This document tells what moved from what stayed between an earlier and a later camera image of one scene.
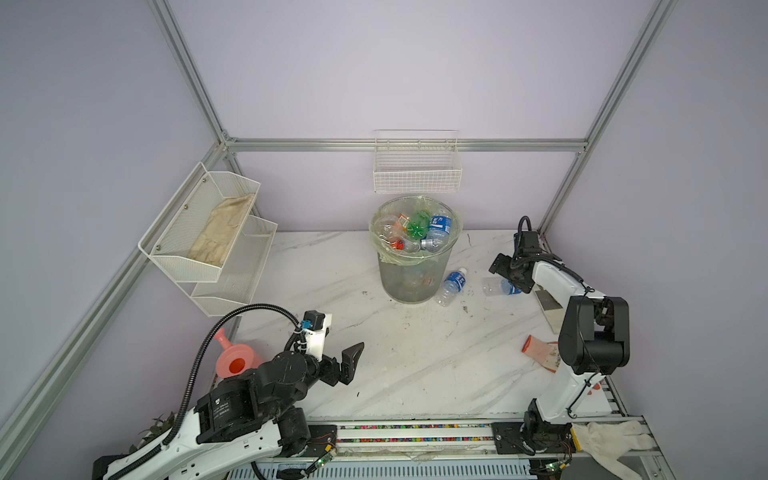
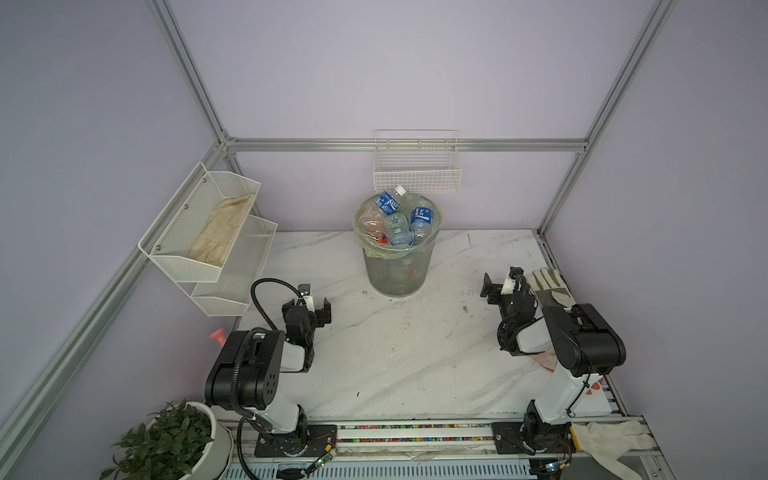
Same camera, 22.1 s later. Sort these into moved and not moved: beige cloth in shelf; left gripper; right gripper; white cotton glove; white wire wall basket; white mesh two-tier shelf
Moved: left gripper; right gripper
Not moved: white cotton glove; white wire wall basket; beige cloth in shelf; white mesh two-tier shelf
